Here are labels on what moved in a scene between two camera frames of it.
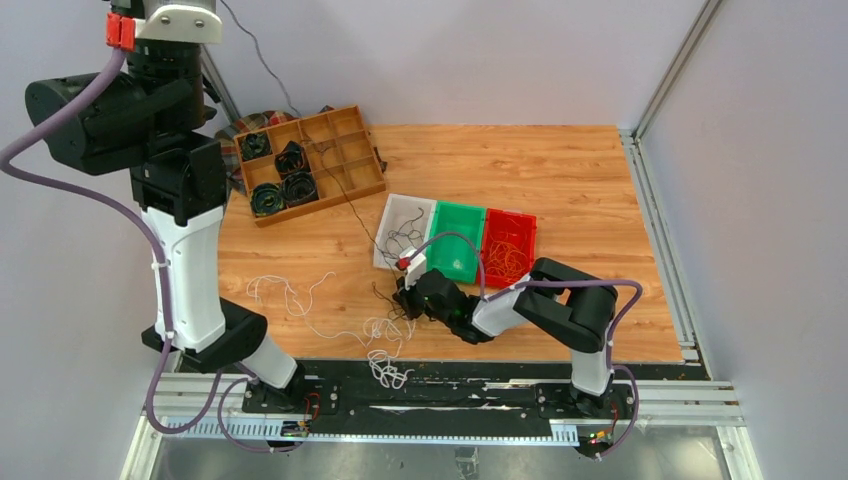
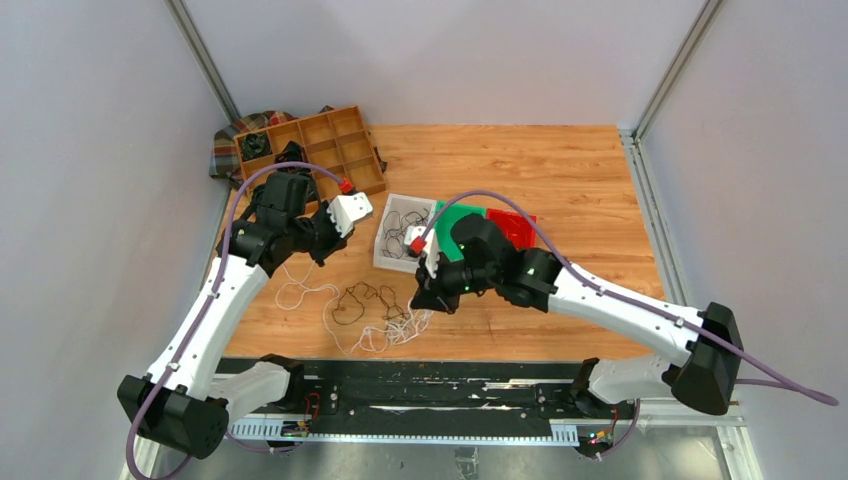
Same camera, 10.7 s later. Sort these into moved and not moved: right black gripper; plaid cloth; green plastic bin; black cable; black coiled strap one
Moved: black cable; right black gripper
Not moved: black coiled strap one; green plastic bin; plaid cloth
